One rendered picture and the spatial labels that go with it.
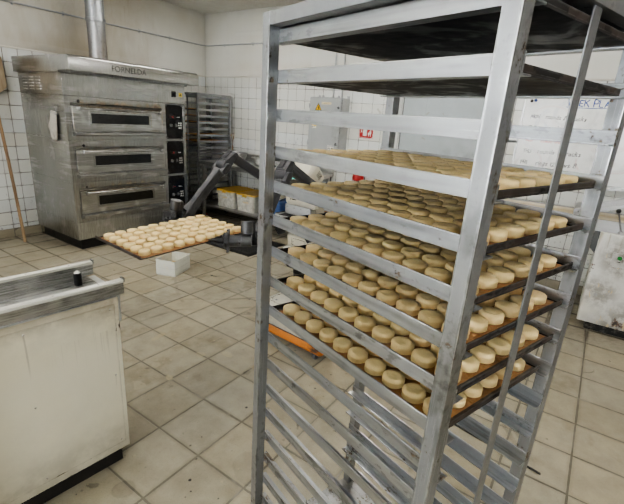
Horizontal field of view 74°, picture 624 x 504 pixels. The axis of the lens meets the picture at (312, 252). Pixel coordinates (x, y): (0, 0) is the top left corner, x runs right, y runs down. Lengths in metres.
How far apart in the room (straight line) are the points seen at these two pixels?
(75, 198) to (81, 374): 3.41
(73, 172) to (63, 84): 0.87
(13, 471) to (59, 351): 0.48
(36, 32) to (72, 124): 1.40
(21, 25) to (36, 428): 4.84
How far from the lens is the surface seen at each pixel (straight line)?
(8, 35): 6.04
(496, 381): 1.06
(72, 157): 5.13
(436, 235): 0.75
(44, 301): 1.80
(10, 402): 1.93
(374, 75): 0.85
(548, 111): 4.99
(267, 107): 1.09
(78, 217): 5.23
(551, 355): 1.18
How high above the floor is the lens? 1.59
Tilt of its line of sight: 18 degrees down
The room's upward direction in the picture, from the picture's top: 4 degrees clockwise
